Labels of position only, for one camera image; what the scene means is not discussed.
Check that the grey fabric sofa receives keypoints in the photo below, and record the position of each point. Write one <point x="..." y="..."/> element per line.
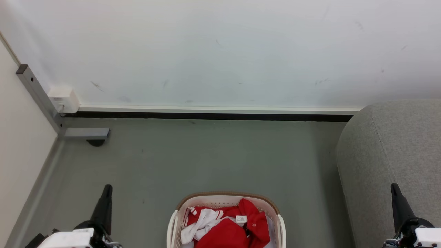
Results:
<point x="389" y="155"/>

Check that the white plastic laundry basket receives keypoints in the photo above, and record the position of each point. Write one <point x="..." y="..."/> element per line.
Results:
<point x="225" y="199"/>

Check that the white wall socket box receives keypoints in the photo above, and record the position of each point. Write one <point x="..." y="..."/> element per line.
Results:
<point x="64" y="99"/>

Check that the black round frame foot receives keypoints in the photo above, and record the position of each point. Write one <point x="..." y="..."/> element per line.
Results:
<point x="95" y="142"/>

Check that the white and black baseboard strip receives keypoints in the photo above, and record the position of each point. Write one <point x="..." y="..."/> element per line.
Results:
<point x="213" y="113"/>

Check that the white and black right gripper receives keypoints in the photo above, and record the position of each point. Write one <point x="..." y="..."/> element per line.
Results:
<point x="427" y="237"/>

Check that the red and white clothes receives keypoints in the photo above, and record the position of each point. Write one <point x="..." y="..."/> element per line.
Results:
<point x="229" y="230"/>

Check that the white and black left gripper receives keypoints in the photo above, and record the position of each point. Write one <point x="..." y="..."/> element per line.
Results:
<point x="67" y="239"/>

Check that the grey metal frame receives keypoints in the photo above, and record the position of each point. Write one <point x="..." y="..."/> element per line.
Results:
<point x="41" y="98"/>

